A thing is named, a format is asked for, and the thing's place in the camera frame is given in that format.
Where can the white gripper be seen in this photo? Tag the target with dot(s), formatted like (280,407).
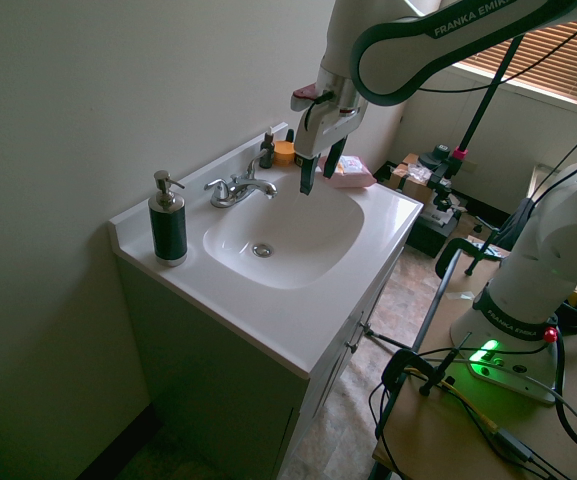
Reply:
(320,131)

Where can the white Franka Panda arm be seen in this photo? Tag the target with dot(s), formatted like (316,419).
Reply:
(518,280)

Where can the pink wipes pack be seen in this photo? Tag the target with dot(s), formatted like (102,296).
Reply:
(350,172)

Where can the orange round jar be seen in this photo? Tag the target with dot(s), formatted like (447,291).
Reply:
(283,153)

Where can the small dark bottle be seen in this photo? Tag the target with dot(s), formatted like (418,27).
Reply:
(290,135)

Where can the dark dropper bottle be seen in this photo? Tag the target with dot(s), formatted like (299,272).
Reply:
(268,150)

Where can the chrome sink faucet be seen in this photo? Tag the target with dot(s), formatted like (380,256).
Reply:
(240,189)

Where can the brown cardboard box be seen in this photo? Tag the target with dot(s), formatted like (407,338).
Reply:
(410,182)

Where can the chrome sink drain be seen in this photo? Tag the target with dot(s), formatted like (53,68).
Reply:
(262,249)

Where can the white vanity sink top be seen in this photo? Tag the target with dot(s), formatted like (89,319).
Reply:
(288,280)

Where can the black equipment case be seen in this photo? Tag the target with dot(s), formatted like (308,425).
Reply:
(430,232)

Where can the dark green soap dispenser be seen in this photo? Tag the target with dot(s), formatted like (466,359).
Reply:
(168,222)

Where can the black C-clamp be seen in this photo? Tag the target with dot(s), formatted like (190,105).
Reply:
(460,255)
(418,367)

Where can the white vanity cabinet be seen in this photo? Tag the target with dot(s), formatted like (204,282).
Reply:
(248,405)

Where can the wooden window blinds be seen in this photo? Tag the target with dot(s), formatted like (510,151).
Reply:
(543,55)

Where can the wooden robot table board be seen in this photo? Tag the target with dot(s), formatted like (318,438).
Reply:
(488,430)

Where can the red and white wrist camera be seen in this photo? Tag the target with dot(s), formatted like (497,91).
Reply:
(306,97)

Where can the black camera stand pole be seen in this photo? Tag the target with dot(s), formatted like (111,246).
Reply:
(485,100)

